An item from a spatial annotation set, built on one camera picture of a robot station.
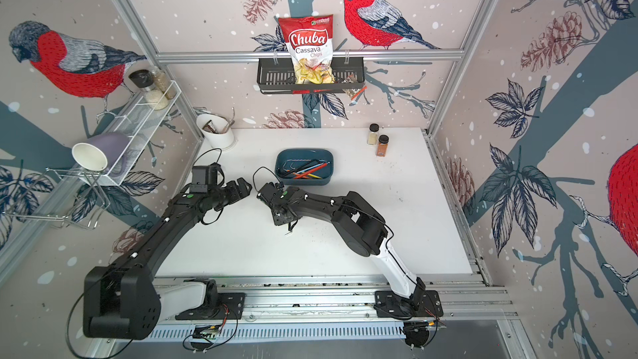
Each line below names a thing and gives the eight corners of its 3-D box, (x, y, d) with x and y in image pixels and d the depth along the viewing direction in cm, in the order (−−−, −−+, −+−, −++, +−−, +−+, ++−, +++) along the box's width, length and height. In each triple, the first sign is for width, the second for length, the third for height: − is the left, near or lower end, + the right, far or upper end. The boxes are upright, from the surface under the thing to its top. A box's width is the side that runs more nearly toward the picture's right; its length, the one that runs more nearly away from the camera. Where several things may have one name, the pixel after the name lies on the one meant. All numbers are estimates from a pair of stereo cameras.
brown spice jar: (377, 157, 114) (380, 142, 106) (375, 149, 117) (379, 135, 110) (385, 157, 114) (390, 142, 106) (384, 149, 117) (388, 135, 110)
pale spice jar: (367, 145, 117) (370, 132, 110) (366, 136, 121) (368, 123, 114) (377, 145, 117) (380, 132, 110) (375, 136, 121) (378, 123, 114)
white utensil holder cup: (218, 156, 115) (208, 136, 105) (204, 137, 123) (193, 117, 113) (240, 144, 120) (232, 124, 110) (225, 127, 128) (216, 107, 118)
